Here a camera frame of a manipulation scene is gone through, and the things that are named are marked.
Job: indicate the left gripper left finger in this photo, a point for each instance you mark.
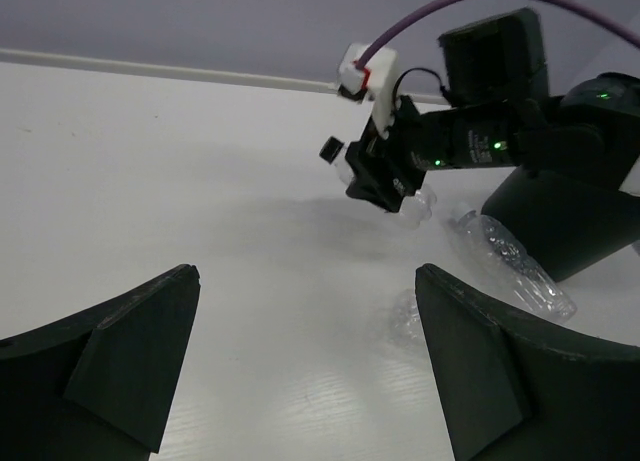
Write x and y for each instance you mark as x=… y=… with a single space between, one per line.
x=99 y=384

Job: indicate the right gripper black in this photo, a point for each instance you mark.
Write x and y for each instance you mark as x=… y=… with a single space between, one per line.
x=498 y=87

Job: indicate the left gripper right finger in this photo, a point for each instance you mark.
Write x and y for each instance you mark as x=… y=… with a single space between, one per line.
x=513 y=386

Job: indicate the black cap cola bottle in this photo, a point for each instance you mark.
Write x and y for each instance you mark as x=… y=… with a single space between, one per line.
x=386 y=182

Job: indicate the blue label water bottle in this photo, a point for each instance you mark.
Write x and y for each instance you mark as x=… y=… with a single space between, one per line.
x=404 y=325

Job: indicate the clear unlabeled plastic bottle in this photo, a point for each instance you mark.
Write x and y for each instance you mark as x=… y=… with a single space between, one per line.
x=501 y=264

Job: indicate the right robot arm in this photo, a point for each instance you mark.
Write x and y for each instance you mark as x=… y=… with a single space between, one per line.
x=592 y=135

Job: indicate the black round bin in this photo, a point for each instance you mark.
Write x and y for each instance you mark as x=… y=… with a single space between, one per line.
x=564 y=225

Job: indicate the aluminium table frame rail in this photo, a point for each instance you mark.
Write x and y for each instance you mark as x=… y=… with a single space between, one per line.
x=160 y=71

